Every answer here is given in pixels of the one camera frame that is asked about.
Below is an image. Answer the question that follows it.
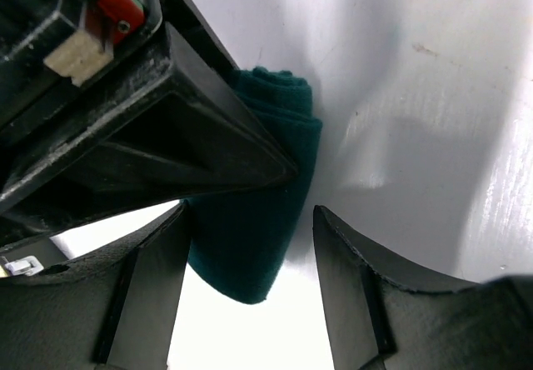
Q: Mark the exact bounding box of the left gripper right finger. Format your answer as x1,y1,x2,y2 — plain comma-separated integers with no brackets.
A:
313,206,532,369

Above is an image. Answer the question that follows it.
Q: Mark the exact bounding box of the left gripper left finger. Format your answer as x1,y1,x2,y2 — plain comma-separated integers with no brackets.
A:
1,203,192,369

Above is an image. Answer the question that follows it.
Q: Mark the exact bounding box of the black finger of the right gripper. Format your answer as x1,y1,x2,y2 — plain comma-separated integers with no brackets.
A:
1,24,297,237

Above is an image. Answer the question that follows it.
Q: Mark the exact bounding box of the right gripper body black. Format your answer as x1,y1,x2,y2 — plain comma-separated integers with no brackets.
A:
1,0,235,145

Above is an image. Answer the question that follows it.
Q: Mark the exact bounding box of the dark green patterned sock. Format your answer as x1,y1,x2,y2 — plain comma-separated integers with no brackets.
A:
185,65,324,305

